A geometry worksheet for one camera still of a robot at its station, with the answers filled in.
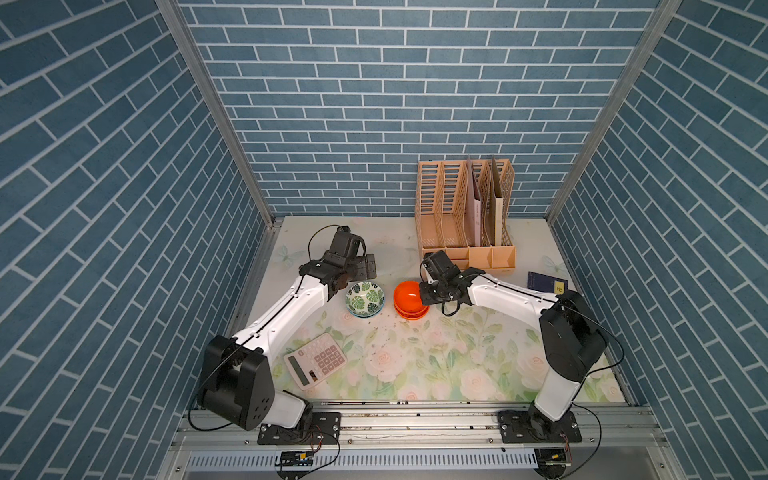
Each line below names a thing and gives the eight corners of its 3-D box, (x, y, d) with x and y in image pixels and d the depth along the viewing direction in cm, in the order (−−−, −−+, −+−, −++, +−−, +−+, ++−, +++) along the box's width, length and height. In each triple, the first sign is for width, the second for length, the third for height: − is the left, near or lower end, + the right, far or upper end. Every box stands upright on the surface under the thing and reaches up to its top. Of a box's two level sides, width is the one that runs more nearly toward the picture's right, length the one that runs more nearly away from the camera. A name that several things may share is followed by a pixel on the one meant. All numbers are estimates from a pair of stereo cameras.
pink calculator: (301, 392, 80) (299, 389, 78) (286, 359, 86) (283, 355, 84) (347, 361, 86) (346, 357, 84) (330, 332, 92) (328, 328, 89)
